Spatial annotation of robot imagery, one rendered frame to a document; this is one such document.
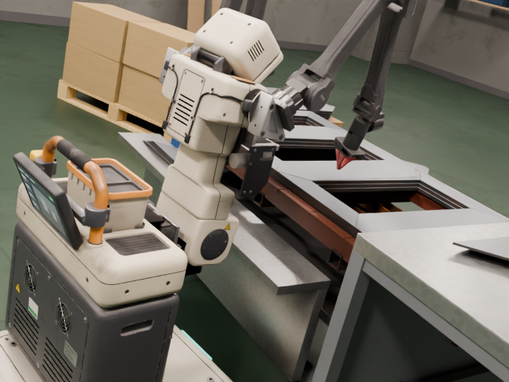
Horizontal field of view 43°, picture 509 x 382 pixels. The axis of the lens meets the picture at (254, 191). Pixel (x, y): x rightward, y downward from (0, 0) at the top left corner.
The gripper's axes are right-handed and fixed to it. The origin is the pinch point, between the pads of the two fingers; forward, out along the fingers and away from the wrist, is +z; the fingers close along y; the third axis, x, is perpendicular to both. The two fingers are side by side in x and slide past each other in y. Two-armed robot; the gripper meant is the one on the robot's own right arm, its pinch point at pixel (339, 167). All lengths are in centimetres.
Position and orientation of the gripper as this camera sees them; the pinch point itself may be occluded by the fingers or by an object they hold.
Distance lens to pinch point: 222.8
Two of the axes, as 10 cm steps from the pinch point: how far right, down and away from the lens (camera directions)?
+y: -4.5, -6.3, 6.3
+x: -8.3, 0.4, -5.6
